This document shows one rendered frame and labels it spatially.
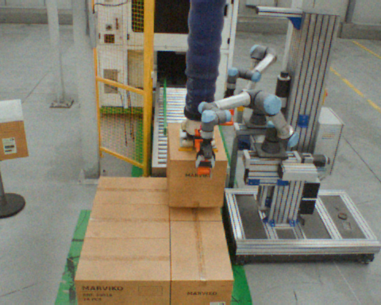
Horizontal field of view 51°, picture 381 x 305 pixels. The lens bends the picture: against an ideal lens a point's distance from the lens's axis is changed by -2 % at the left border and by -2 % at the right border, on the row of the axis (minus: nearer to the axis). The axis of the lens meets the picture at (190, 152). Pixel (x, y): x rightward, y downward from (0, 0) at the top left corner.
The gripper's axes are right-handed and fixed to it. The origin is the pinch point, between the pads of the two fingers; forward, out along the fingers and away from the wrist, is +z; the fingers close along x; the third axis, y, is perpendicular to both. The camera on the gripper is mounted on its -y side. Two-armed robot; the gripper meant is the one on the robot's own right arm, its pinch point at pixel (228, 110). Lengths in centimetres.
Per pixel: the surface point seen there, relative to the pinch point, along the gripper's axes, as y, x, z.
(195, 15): 38, -34, -79
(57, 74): -289, -212, 68
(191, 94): 38, -33, -26
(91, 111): -79, -124, 38
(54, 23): -289, -210, -7
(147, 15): -83, -69, -57
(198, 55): 40, -30, -54
